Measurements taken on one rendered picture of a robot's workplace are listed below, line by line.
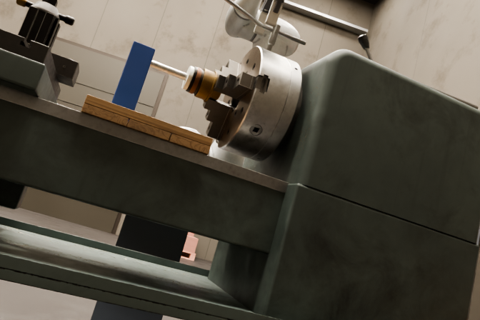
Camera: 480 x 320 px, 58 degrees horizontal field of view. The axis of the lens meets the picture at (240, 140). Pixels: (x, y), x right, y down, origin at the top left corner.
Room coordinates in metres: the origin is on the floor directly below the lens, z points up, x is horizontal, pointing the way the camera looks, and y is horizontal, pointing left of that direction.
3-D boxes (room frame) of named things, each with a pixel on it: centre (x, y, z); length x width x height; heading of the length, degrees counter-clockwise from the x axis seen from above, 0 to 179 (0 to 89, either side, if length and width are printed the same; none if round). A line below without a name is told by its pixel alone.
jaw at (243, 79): (1.12, 0.04, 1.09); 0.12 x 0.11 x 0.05; 17
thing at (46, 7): (1.12, 0.61, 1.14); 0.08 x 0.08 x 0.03
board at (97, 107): (1.14, 0.26, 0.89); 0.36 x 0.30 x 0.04; 17
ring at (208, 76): (1.18, 0.14, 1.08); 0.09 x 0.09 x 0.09; 17
